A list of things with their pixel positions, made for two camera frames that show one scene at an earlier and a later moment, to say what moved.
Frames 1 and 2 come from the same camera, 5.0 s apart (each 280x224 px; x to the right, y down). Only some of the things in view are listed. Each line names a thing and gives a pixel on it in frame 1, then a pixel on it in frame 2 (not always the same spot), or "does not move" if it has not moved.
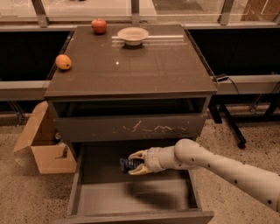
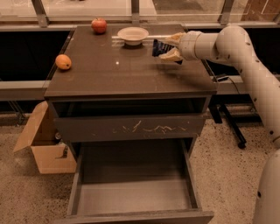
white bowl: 133,36 does not move
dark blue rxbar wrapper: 126,164 to 160,48
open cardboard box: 41,136 does not move
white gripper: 152,159 to 188,45
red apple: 99,25 does not move
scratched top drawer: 133,128 does not move
